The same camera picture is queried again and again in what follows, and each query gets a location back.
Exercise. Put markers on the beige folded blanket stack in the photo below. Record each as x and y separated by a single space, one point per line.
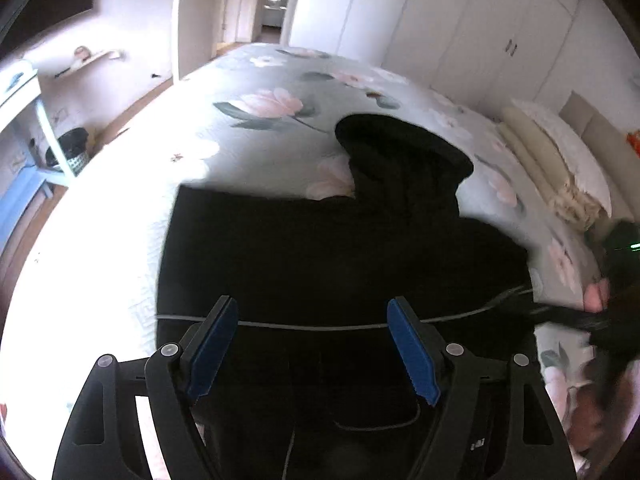
570 145

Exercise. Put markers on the black jacket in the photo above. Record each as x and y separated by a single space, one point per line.
320 260

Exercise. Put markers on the white wardrobe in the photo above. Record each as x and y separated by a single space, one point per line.
450 20

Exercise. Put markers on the beige padded headboard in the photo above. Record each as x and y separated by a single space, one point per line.
605 130

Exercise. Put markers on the dark mesh wastebasket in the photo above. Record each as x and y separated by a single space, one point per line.
67 147

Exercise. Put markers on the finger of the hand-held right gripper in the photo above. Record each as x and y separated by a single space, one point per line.
560 314

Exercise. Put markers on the pink folded blanket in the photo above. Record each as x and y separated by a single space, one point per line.
595 294

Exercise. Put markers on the bed with floral bedspread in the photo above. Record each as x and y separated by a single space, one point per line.
260 90

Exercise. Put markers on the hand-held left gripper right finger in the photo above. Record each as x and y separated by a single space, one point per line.
412 355

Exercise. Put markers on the orange object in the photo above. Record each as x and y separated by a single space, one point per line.
634 142

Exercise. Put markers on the cream folded blanket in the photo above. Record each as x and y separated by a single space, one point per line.
540 165

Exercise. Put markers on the small wall shelf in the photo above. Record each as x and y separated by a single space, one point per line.
95 56

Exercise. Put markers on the white door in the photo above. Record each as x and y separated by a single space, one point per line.
187 25

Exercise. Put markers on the light blue desk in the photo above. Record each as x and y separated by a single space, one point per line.
25 185

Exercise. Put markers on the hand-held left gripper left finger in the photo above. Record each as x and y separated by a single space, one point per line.
212 350

